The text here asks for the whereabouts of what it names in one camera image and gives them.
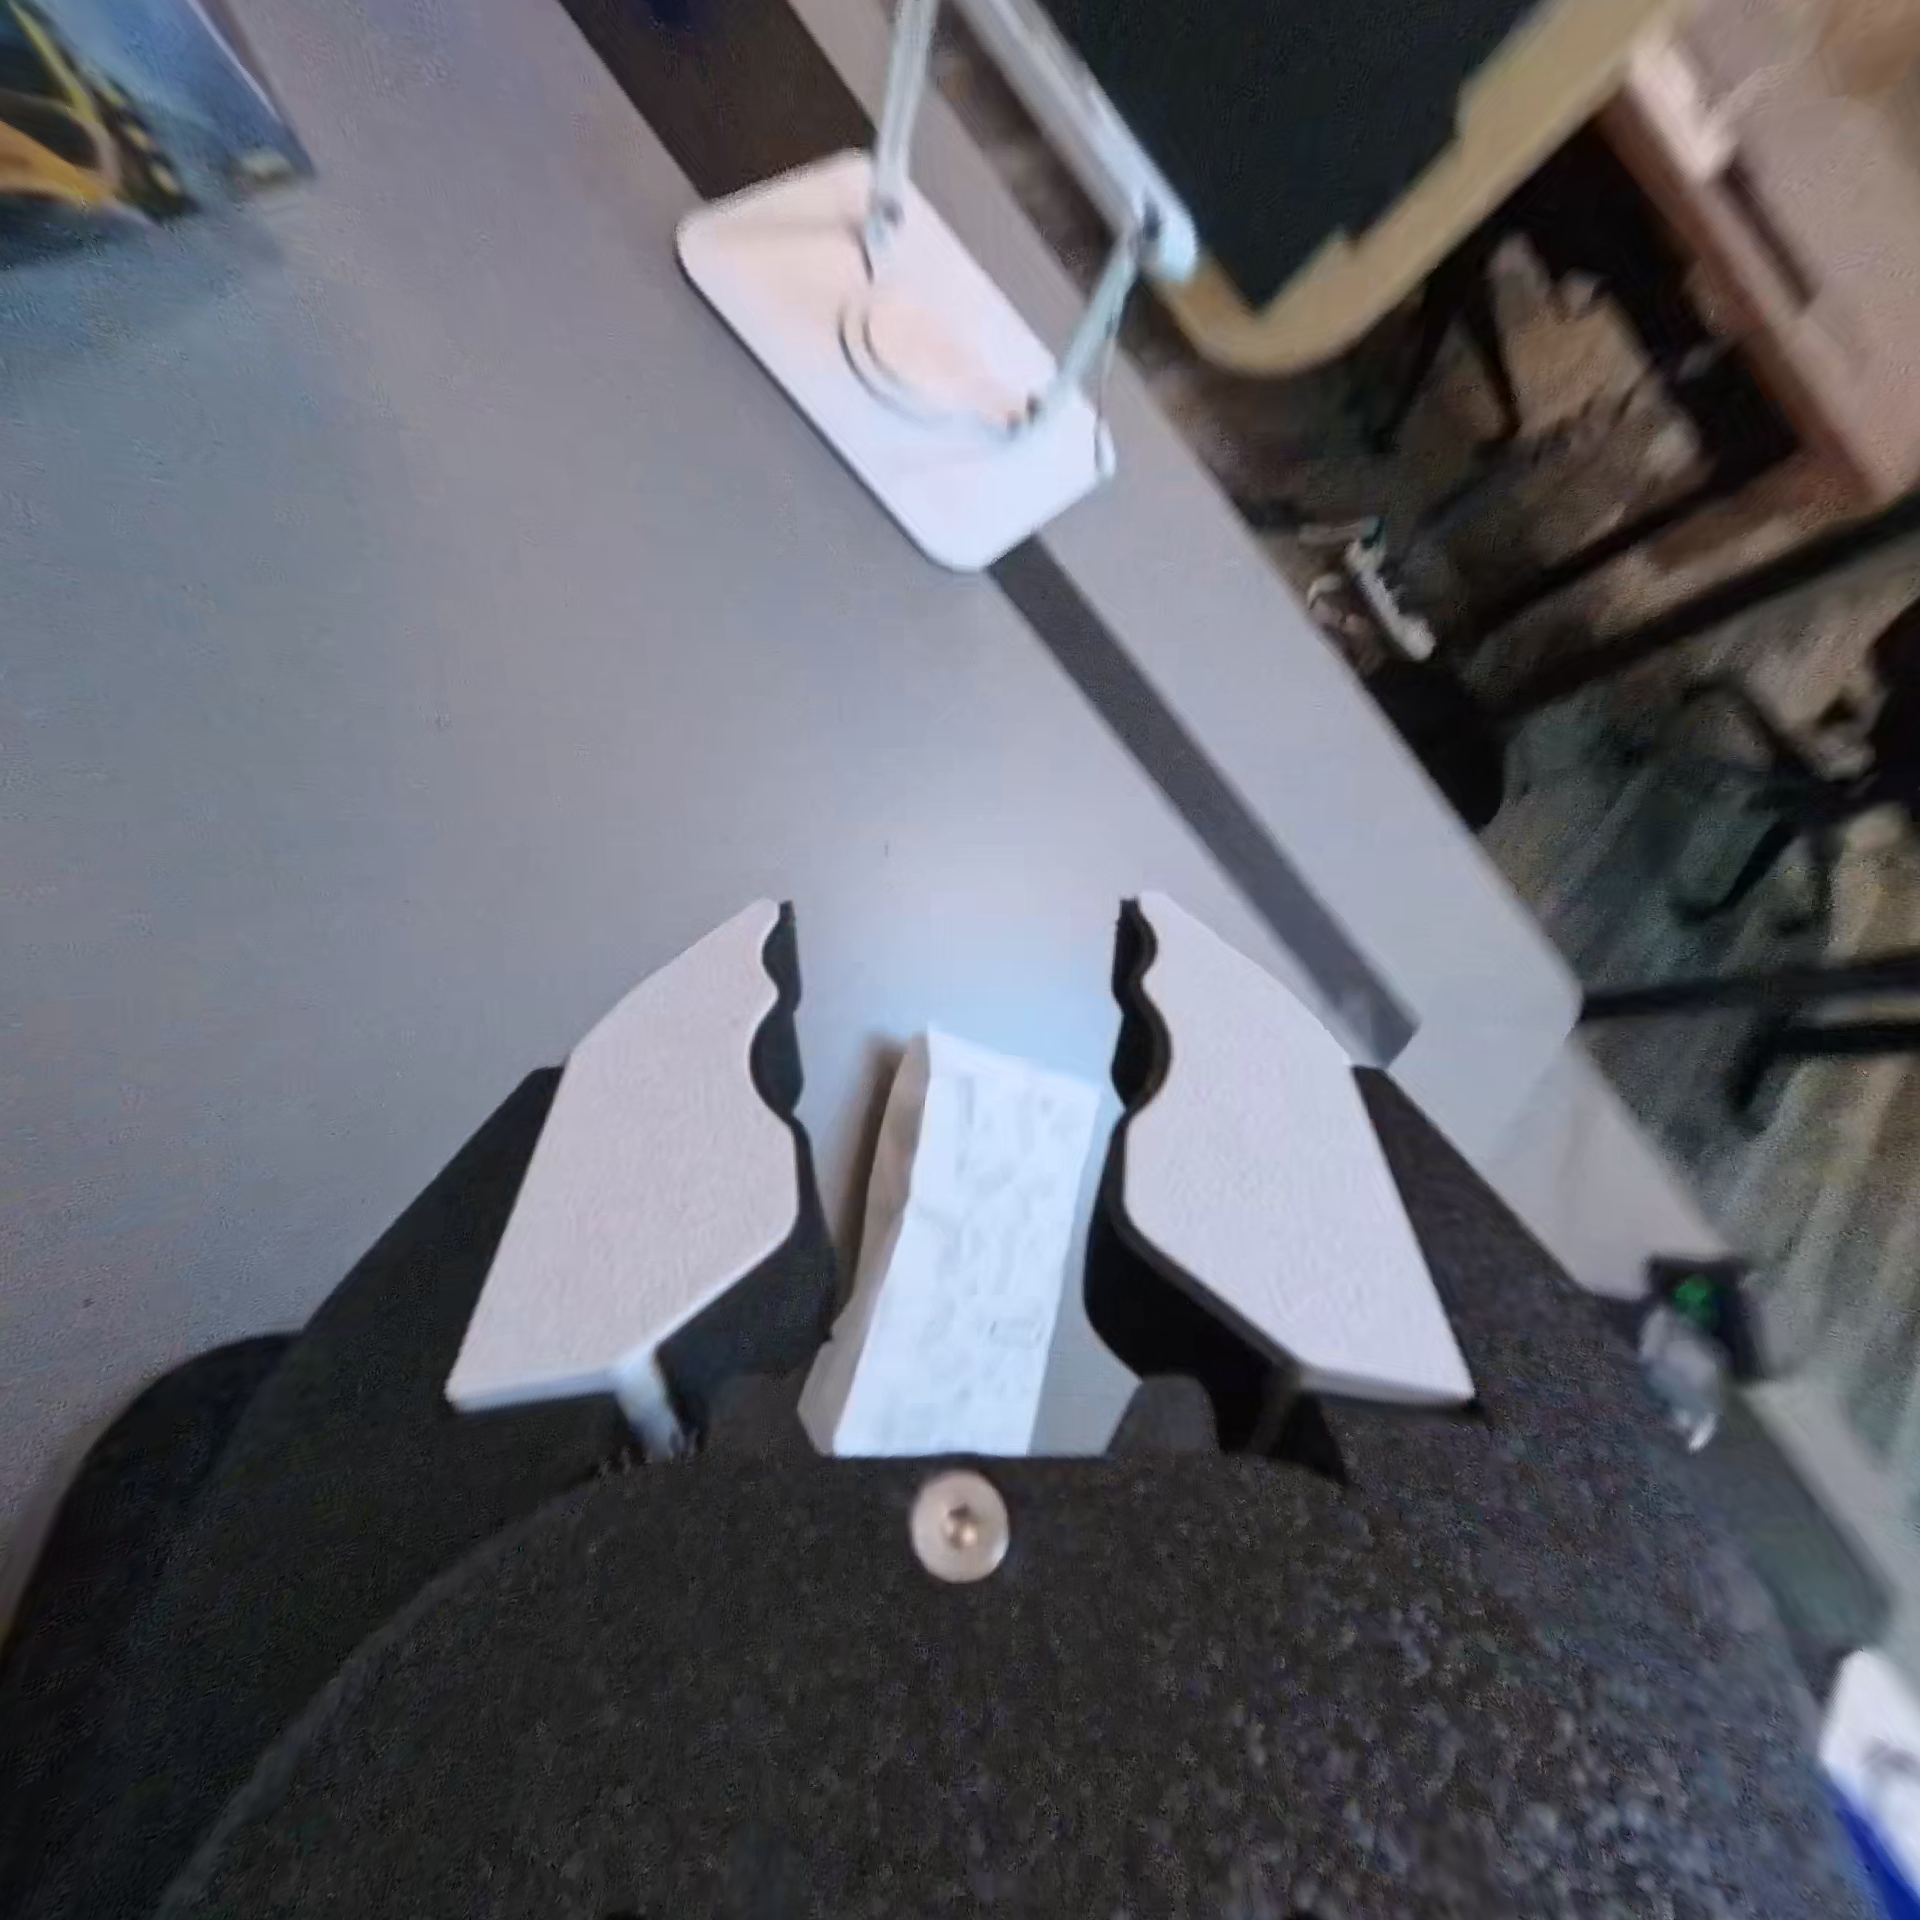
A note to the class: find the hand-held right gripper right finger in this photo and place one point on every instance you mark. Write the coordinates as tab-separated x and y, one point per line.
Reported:
1277	1201

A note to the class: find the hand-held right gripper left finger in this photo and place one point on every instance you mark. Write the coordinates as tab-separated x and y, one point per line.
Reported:
645	1201

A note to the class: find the white brick-print paper bag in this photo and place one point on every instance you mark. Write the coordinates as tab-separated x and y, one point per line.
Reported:
960	1244

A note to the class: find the black toy car box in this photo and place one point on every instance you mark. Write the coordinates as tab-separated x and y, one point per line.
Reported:
119	119

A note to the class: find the grey desk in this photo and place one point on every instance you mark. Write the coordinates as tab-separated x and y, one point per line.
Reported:
376	600

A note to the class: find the background office desk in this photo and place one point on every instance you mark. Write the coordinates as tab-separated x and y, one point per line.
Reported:
1757	225

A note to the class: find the small black digital clock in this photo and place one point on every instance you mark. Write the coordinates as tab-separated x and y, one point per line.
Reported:
1703	1305

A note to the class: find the white power strip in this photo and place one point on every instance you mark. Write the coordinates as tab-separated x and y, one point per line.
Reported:
1389	600

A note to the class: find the black office chair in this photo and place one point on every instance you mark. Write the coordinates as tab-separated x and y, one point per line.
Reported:
1770	840

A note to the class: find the black mesh armrest pad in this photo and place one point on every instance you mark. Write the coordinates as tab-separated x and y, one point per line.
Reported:
106	1499

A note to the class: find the white metal book stand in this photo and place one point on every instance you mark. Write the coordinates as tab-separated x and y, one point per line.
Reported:
932	388

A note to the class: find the wooden board with dark panel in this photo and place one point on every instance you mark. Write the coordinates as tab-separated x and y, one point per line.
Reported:
1319	136

